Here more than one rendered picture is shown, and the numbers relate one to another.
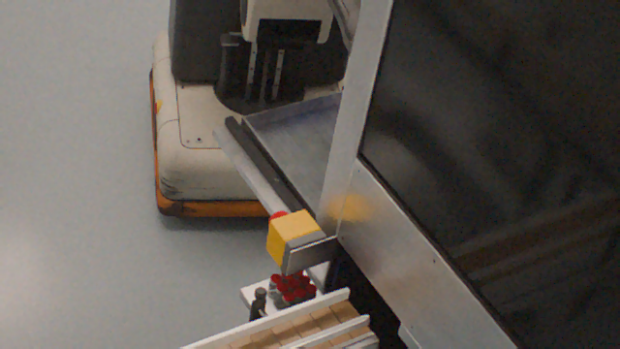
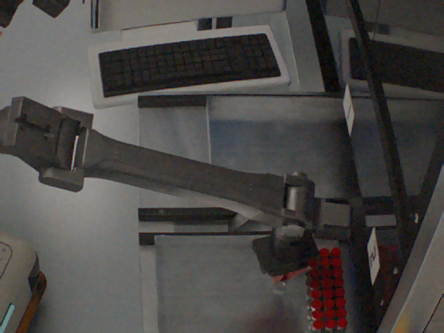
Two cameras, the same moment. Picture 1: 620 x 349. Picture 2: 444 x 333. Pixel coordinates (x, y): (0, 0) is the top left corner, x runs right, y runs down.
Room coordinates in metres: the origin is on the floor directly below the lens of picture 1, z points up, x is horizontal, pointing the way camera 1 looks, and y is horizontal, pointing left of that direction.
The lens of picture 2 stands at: (1.19, 0.73, 2.36)
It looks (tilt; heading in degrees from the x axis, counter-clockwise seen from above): 51 degrees down; 300
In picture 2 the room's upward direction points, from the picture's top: 5 degrees clockwise
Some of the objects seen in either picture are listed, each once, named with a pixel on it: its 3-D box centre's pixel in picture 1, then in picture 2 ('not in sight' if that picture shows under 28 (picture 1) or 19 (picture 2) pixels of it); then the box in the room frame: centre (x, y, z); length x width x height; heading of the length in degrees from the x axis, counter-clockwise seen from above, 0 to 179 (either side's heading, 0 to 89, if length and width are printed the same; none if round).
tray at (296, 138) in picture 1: (338, 160); (252, 299); (1.57, -0.09, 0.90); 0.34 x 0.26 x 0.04; 37
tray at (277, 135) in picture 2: not in sight; (296, 151); (1.69, -0.42, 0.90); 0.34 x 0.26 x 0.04; 37
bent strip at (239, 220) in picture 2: not in sight; (212, 219); (1.73, -0.18, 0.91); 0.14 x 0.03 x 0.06; 36
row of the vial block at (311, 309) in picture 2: not in sight; (313, 295); (1.49, -0.15, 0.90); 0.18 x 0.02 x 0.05; 126
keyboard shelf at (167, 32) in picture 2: not in sight; (182, 51); (2.09, -0.61, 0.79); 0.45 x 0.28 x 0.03; 46
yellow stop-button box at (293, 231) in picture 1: (294, 241); not in sight; (1.24, -0.03, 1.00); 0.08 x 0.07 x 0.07; 37
